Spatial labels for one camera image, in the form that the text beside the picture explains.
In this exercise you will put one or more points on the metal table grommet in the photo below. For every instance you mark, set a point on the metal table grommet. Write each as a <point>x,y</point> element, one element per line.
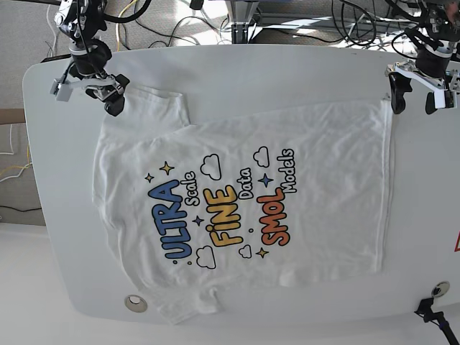
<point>135,304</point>
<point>440,289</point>

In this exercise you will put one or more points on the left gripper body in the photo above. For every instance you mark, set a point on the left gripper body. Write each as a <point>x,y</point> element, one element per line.
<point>448,81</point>

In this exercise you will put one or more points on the metal table grommet right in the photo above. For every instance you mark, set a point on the metal table grommet right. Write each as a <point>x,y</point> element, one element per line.
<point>440,289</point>

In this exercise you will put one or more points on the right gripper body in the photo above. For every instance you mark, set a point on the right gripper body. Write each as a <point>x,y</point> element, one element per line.
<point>102,89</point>

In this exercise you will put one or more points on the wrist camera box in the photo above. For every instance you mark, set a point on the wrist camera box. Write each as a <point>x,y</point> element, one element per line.
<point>445,99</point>
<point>61,90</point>

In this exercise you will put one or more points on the black clamp with cable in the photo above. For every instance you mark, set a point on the black clamp with cable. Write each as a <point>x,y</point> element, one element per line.
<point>425,311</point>

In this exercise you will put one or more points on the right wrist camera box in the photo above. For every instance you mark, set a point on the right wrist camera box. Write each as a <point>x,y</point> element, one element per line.
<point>61,90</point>

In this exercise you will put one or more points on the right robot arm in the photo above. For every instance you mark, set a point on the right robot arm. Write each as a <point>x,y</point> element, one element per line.
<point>80,21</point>

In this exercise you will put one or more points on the aluminium frame post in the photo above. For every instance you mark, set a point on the aluminium frame post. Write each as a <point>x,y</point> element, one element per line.
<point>240,16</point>

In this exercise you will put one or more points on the metal table grommet left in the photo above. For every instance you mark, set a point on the metal table grommet left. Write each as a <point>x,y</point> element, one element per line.
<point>135,304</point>

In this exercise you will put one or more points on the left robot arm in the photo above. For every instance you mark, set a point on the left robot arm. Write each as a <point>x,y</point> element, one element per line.
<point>436,39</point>

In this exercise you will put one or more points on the white printed T-shirt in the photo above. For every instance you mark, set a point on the white printed T-shirt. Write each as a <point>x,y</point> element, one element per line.
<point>281,199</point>

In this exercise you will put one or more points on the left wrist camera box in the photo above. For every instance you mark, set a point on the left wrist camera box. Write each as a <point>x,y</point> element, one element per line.
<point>445,99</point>

